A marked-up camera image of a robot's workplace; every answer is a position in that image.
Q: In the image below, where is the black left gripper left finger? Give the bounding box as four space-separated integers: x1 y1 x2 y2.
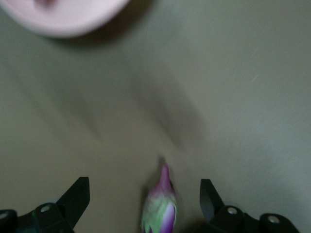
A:
0 177 91 233

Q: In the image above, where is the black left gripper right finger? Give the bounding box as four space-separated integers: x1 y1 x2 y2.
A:
195 179 300 233

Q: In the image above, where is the purple eggplant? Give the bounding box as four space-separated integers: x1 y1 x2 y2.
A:
140 164 178 233

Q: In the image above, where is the brown table cloth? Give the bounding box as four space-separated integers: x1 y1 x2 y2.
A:
0 0 311 233

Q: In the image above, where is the pink round plate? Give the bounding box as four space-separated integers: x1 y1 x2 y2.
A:
0 0 132 40

